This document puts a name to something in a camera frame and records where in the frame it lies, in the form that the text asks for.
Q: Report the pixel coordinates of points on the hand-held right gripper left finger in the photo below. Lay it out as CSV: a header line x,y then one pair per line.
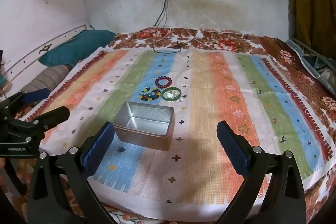
x,y
97,151

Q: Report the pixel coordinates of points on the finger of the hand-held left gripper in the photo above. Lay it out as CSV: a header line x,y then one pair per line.
x,y
53,115
35,96

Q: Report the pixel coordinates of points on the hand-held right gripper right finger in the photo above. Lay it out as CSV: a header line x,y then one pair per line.
x,y
233,149

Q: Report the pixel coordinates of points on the silver metal tin box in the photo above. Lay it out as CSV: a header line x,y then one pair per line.
x,y
147,136

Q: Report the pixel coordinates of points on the green jade bangle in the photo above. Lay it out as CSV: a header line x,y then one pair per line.
x,y
178,92

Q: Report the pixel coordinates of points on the grey striped pillow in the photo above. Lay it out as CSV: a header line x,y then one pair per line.
x,y
47,77

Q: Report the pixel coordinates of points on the white bed headboard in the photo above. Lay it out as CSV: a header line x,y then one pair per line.
x,y
29,56

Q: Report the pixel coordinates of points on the colourful striped mat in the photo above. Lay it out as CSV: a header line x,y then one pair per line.
x,y
210,108

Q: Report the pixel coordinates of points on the teal pillow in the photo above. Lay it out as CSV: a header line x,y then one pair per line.
x,y
78,45

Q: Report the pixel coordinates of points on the brown floral blanket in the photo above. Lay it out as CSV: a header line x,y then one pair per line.
x,y
225,43

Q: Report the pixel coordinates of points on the blue patterned cloth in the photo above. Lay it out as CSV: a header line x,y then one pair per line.
x,y
312,56

